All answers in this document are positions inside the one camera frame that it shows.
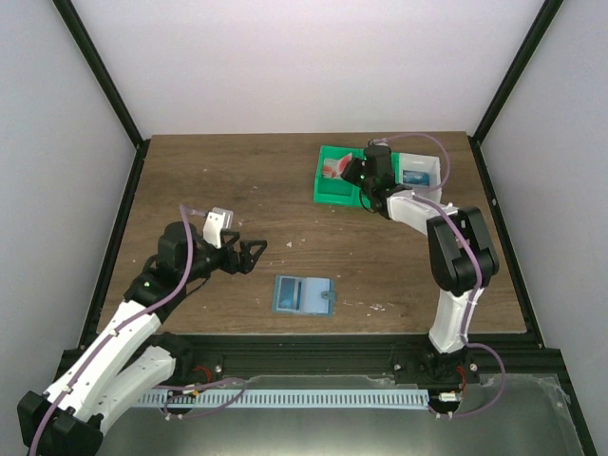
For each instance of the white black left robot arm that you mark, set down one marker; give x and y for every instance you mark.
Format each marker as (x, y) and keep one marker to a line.
(129, 356)

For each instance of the black frame post left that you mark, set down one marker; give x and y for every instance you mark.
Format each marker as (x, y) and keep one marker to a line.
(96, 64)

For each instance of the blue card in holder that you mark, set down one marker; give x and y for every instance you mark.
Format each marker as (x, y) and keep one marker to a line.
(289, 294)

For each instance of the blue card holder wallet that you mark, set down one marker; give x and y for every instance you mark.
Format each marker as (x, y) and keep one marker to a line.
(318, 296)

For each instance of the black frame post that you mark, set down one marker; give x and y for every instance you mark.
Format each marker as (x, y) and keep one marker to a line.
(96, 64)
(532, 39)

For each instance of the light blue slotted cable duct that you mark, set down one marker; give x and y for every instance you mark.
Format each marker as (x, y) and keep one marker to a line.
(416, 399)

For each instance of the red circles card stack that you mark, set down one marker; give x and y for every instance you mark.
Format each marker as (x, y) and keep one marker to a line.
(330, 169)

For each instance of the left green plastic bin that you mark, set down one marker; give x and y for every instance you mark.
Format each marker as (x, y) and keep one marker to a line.
(334, 191)

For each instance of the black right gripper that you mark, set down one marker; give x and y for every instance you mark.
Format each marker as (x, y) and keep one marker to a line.
(351, 167)

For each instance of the white plastic bin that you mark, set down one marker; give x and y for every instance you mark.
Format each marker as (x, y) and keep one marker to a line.
(423, 163)

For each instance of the grey metal base plate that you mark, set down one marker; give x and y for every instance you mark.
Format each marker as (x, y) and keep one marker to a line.
(512, 415)

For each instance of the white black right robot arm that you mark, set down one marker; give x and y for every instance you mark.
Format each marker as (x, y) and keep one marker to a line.
(462, 255)

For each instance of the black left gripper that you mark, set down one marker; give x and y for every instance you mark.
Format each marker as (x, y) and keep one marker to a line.
(246, 265)

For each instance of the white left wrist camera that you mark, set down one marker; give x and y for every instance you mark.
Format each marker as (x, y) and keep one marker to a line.
(217, 220)

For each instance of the black frame post right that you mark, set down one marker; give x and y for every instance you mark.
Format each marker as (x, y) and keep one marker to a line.
(532, 39)

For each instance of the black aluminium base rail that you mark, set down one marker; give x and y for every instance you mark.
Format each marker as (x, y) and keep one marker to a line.
(407, 358)

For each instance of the blue card stack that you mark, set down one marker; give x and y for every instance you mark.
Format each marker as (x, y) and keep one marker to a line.
(416, 178)

